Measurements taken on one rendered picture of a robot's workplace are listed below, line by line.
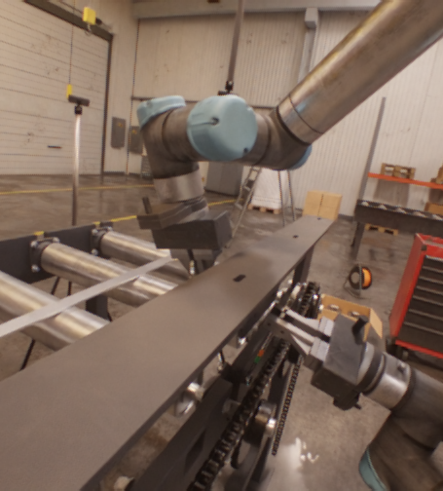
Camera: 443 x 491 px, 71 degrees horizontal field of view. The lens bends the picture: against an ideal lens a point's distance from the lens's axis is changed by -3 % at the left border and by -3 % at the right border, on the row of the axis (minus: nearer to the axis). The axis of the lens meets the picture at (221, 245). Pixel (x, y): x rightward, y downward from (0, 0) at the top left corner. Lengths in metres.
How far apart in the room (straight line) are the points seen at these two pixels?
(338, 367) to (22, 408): 0.40
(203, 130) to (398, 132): 10.25
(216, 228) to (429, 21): 0.35
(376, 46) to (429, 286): 2.30
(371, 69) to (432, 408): 0.46
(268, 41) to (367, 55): 11.37
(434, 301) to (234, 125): 2.39
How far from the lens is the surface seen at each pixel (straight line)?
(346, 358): 0.53
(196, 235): 0.51
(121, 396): 0.22
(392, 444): 0.60
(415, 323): 2.72
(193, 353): 0.26
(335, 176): 10.54
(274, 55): 11.58
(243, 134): 0.40
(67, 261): 1.22
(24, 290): 0.96
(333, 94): 0.44
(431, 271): 2.60
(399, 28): 0.42
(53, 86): 11.47
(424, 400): 0.57
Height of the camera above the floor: 1.31
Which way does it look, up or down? 16 degrees down
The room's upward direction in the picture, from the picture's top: 9 degrees clockwise
